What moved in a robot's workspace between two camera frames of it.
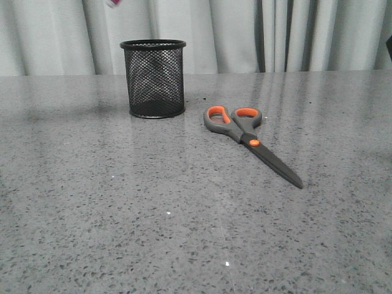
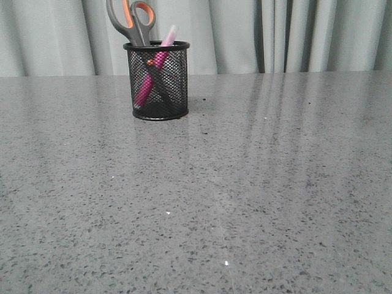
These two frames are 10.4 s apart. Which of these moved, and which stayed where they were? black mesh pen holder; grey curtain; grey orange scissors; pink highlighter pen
Moved: pink highlighter pen; grey orange scissors
Stayed: black mesh pen holder; grey curtain
